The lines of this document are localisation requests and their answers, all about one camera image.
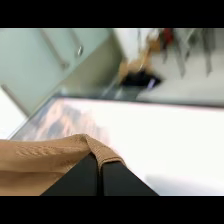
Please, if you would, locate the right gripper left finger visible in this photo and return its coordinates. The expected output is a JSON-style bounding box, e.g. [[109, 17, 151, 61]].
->
[[41, 152, 100, 197]]

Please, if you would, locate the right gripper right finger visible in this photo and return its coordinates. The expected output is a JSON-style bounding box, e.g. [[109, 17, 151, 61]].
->
[[101, 160, 159, 197]]

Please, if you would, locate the tan garment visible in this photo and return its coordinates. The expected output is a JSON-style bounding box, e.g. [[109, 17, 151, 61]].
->
[[0, 133, 127, 197]]

